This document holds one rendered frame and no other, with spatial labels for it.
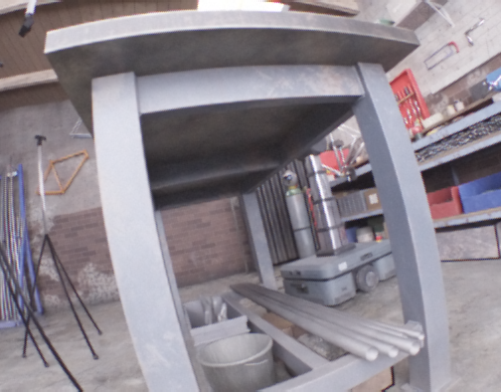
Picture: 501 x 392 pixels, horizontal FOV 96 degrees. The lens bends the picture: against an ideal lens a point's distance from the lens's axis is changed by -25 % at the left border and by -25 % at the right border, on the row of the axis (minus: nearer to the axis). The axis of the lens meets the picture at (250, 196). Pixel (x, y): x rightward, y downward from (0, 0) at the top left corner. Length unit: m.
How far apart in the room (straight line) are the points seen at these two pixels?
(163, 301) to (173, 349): 0.08
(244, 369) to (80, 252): 3.84
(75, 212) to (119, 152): 3.98
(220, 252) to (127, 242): 3.81
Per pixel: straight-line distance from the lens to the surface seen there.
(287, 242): 4.13
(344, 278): 1.68
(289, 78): 0.64
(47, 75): 4.38
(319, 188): 1.92
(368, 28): 0.67
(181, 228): 4.21
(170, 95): 0.56
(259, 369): 0.75
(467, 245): 2.01
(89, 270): 4.37
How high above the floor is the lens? 0.51
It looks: 7 degrees up
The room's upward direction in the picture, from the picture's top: 13 degrees counter-clockwise
